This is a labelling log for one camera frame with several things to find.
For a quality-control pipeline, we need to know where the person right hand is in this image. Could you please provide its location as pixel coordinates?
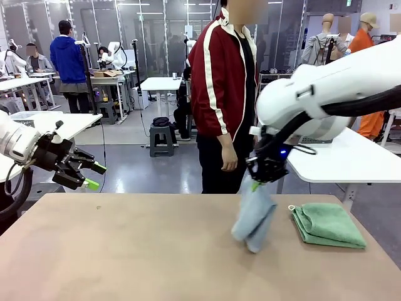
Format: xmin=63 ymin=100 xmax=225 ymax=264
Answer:
xmin=221 ymin=144 xmax=239 ymax=172

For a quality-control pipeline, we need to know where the arm black cable sleeve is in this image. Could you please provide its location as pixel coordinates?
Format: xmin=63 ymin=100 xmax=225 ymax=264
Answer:
xmin=266 ymin=84 xmax=401 ymax=156
xmin=0 ymin=167 xmax=34 ymax=223

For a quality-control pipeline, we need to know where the black camera tripod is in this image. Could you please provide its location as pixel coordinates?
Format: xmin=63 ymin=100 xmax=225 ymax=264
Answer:
xmin=324 ymin=34 xmax=339 ymax=65

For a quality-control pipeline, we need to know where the person in blue floral shirt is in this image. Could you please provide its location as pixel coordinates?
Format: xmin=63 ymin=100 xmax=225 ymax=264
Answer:
xmin=337 ymin=15 xmax=354 ymax=45

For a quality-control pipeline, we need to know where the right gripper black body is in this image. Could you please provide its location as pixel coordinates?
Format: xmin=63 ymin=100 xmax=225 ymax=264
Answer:
xmin=255 ymin=136 xmax=291 ymax=166

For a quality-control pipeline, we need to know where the right forearm in red sleeve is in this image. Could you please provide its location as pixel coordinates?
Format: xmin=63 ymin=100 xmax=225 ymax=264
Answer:
xmin=195 ymin=93 xmax=235 ymax=148

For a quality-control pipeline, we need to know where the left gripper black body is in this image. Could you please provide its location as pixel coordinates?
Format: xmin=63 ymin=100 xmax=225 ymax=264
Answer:
xmin=33 ymin=134 xmax=82 ymax=176

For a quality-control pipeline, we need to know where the person in red jacket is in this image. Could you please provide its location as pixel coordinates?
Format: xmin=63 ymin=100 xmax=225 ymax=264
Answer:
xmin=187 ymin=0 xmax=270 ymax=194

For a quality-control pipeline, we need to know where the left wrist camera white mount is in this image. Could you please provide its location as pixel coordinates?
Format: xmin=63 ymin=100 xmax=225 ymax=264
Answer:
xmin=51 ymin=120 xmax=68 ymax=145

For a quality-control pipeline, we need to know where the person in grey jacket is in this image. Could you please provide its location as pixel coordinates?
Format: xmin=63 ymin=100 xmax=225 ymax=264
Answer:
xmin=26 ymin=43 xmax=53 ymax=75

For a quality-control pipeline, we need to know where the light blue terry towel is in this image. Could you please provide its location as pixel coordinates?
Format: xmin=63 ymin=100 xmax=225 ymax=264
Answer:
xmin=231 ymin=152 xmax=278 ymax=254

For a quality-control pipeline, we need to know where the mannequin in orange shirt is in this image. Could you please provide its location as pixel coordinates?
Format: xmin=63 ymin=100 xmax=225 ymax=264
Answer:
xmin=348 ymin=12 xmax=385 ymax=139

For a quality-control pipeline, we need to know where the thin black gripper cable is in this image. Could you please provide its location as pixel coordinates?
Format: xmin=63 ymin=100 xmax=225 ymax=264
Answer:
xmin=4 ymin=158 xmax=35 ymax=197

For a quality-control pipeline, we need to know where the left arm black cable sleeve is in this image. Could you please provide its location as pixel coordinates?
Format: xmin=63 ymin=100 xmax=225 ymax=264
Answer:
xmin=0 ymin=167 xmax=34 ymax=223

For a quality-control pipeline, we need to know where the green terry towel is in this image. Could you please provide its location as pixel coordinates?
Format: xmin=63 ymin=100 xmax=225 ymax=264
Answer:
xmin=288 ymin=203 xmax=367 ymax=250

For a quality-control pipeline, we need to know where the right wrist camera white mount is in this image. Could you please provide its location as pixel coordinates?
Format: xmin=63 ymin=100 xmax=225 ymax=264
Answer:
xmin=249 ymin=125 xmax=278 ymax=137

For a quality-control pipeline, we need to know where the white plastic tray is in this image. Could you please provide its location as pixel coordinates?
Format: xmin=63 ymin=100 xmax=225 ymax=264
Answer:
xmin=9 ymin=110 xmax=65 ymax=122

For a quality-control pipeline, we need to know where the black camera stand pole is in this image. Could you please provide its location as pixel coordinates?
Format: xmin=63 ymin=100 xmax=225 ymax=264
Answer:
xmin=132 ymin=39 xmax=142 ymax=93
xmin=75 ymin=40 xmax=98 ymax=115

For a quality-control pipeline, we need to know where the grey step stool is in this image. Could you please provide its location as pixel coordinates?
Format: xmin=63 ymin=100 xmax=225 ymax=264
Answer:
xmin=96 ymin=100 xmax=118 ymax=125
xmin=149 ymin=124 xmax=176 ymax=157

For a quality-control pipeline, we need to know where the mannequin in grey shirt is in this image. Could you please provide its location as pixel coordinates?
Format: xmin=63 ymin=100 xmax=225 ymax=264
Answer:
xmin=302 ymin=13 xmax=348 ymax=66

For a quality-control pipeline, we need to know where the white work table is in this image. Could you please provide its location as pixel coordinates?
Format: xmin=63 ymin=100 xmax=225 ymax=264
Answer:
xmin=53 ymin=73 xmax=136 ymax=122
xmin=286 ymin=108 xmax=401 ymax=204
xmin=0 ymin=77 xmax=56 ymax=110
xmin=140 ymin=77 xmax=183 ymax=117
xmin=0 ymin=111 xmax=103 ymax=189

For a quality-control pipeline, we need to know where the white shoe shelf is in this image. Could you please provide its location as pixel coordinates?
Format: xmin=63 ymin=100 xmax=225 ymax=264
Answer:
xmin=258 ymin=72 xmax=294 ymax=92

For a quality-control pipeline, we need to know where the right arm black cable sleeve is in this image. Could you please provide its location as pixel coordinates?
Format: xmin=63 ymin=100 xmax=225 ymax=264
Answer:
xmin=266 ymin=84 xmax=401 ymax=156

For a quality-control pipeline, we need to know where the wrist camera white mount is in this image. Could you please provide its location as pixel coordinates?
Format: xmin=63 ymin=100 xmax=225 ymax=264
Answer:
xmin=249 ymin=125 xmax=278 ymax=137
xmin=51 ymin=120 xmax=68 ymax=145

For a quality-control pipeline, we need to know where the person in blue hoodie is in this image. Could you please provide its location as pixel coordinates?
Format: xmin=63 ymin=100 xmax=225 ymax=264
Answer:
xmin=49 ymin=20 xmax=91 ymax=114

